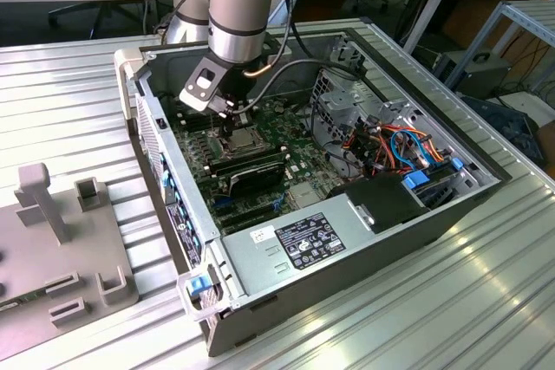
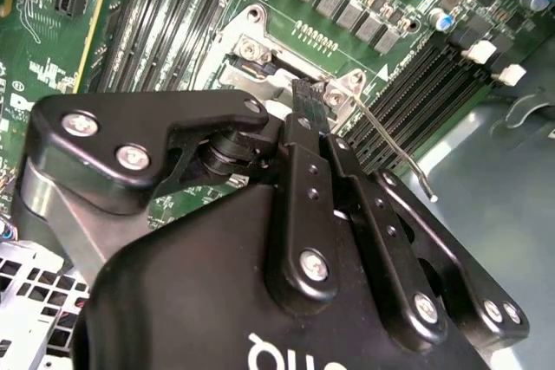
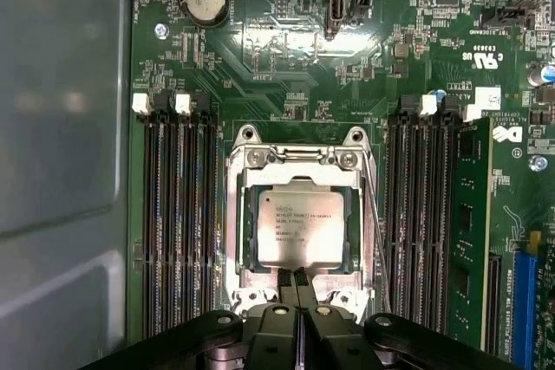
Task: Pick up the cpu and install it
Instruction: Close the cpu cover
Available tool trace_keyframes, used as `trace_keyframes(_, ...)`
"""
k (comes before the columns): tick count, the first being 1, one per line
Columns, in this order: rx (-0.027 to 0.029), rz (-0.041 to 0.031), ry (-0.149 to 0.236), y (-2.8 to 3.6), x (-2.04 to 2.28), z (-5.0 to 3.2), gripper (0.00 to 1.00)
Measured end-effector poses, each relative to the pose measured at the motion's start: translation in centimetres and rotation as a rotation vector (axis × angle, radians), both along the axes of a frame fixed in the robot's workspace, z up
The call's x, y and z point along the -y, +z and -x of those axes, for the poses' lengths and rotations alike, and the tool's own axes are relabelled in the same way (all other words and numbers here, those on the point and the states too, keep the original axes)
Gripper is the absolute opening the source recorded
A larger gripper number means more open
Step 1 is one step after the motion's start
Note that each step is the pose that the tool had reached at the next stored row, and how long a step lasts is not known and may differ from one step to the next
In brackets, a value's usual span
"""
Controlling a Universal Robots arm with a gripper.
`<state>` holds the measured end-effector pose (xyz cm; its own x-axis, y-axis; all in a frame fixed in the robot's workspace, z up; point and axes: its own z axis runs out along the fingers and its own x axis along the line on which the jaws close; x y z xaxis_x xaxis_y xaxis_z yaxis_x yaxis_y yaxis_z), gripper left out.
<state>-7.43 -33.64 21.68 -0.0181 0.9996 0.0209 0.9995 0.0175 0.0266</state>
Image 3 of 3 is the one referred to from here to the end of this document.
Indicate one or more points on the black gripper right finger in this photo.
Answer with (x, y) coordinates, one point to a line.
(329, 335)

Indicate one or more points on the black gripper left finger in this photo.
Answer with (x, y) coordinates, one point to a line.
(277, 335)

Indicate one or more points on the metal locking lever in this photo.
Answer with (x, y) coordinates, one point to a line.
(376, 235)

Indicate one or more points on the silver CPU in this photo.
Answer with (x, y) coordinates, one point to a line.
(299, 227)

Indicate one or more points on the metal socket cover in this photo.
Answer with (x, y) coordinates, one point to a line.
(264, 176)

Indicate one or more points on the CPU socket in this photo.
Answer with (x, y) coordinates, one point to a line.
(232, 235)

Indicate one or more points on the black RAM slot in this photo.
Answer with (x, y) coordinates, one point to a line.
(441, 214)
(207, 214)
(152, 214)
(398, 214)
(189, 214)
(170, 214)
(419, 214)

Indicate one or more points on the black expansion slot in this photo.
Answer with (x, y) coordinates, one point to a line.
(494, 305)

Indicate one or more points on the green RAM stick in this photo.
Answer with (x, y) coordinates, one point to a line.
(472, 235)

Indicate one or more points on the blue expansion slot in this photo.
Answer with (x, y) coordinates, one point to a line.
(525, 313)

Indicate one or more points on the green motherboard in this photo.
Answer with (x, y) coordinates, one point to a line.
(303, 75)

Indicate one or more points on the silver motherboard screw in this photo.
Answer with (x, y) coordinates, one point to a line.
(537, 163)
(161, 31)

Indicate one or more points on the grey PC case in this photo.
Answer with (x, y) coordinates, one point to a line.
(65, 127)

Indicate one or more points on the internal USB port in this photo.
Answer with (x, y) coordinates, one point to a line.
(338, 12)

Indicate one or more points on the silver capacitor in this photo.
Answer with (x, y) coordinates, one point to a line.
(548, 75)

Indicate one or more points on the silver coin battery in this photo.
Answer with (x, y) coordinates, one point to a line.
(204, 1)

